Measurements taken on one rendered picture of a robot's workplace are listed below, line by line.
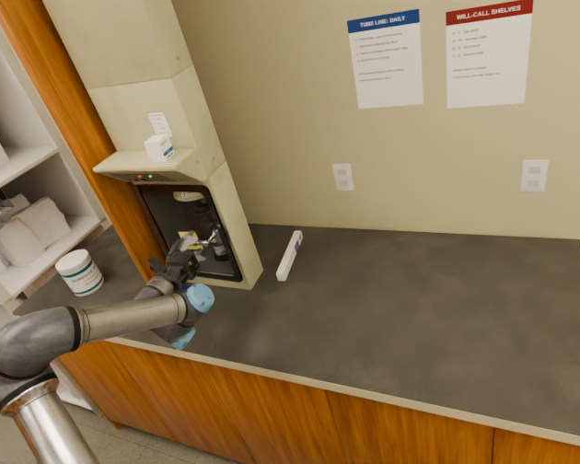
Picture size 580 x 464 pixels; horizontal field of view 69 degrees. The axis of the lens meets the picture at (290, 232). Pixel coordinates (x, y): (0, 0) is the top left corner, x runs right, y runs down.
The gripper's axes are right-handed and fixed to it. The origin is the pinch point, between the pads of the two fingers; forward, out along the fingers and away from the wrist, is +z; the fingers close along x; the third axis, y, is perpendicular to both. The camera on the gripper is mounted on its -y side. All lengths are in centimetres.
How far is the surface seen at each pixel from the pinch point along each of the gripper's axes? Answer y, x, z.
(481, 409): 88, -26, -23
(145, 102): -1.0, 45.4, 5.7
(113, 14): 1, 68, 6
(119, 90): -9, 50, 6
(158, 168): 5.0, 30.6, -5.8
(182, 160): 10.5, 30.8, -1.7
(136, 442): -73, -120, -24
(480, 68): 83, 31, 49
